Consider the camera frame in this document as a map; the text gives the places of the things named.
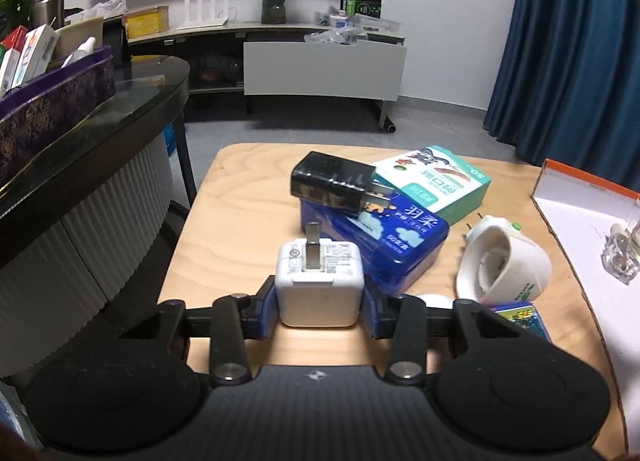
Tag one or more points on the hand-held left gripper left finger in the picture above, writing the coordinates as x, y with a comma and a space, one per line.
267, 312

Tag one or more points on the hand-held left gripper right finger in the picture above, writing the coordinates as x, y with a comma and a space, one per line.
372, 313

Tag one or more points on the white wall charger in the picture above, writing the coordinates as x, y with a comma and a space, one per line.
320, 301

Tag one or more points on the black wall charger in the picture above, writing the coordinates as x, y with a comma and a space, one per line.
330, 181

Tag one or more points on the white plug-in mosquito repeller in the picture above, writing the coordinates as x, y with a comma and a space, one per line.
520, 261

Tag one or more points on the white tray with orange rim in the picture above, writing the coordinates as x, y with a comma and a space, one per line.
575, 241

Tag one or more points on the blue tissue box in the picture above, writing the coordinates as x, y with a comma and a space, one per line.
400, 246

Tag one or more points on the green and white carton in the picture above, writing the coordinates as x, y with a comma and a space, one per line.
450, 191

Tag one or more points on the colourful card box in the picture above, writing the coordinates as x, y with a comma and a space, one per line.
525, 321

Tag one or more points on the black table with ribbed base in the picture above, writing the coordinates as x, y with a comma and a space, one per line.
125, 106

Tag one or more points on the heart-shaped clear bottle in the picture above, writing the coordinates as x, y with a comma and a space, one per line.
620, 256

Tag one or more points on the television cabinet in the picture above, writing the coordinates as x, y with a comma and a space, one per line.
210, 38

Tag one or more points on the clear plastic bag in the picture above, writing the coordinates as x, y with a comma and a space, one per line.
330, 37

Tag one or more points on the small clear plastic box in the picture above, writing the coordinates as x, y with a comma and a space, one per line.
332, 20

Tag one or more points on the white router with antennas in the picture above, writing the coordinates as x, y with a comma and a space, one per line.
207, 16

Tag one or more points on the purple patterned box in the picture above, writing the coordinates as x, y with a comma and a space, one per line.
50, 101

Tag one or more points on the green and black box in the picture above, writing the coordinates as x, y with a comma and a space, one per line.
361, 2

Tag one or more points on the yellow box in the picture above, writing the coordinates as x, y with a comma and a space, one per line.
147, 23

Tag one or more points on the blue curtain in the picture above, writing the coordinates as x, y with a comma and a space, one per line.
575, 66

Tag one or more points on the white dropper bottle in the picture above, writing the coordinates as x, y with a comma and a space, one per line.
80, 52

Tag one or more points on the brown cardboard box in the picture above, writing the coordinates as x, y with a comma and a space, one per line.
75, 33

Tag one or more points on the white plastic bag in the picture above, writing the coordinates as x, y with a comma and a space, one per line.
107, 7

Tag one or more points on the white and blue medicine box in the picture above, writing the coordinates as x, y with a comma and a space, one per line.
37, 51

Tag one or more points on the red and green medicine box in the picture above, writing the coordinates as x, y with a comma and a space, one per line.
10, 61

